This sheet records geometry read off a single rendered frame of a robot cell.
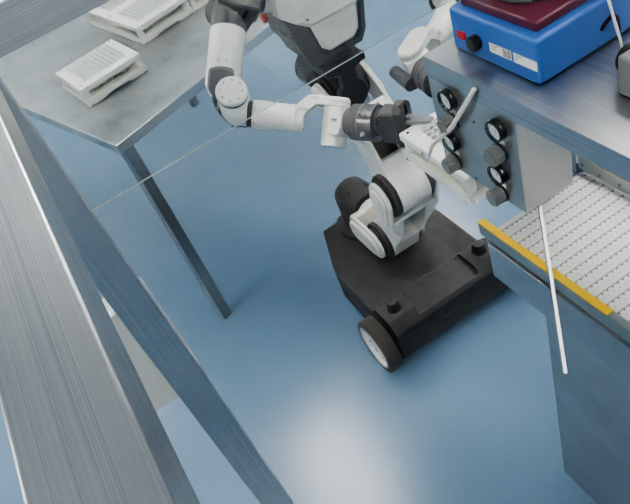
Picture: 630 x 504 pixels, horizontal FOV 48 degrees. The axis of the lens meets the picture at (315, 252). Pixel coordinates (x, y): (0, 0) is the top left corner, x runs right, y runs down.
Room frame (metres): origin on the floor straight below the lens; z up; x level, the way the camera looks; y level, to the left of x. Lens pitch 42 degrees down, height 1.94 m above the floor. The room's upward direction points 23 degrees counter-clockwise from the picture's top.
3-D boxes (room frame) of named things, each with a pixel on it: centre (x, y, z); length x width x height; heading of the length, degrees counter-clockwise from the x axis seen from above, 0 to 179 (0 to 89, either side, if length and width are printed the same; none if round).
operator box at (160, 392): (0.96, 0.38, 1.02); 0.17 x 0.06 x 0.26; 104
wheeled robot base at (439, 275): (1.82, -0.28, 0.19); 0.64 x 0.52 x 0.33; 14
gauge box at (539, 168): (0.95, -0.37, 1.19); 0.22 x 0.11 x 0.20; 14
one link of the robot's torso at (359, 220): (1.85, -0.27, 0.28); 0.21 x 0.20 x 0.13; 14
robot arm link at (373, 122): (1.39, -0.27, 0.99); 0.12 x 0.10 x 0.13; 46
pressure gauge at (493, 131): (0.87, -0.33, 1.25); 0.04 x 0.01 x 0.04; 14
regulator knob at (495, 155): (0.87, -0.33, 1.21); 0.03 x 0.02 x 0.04; 14
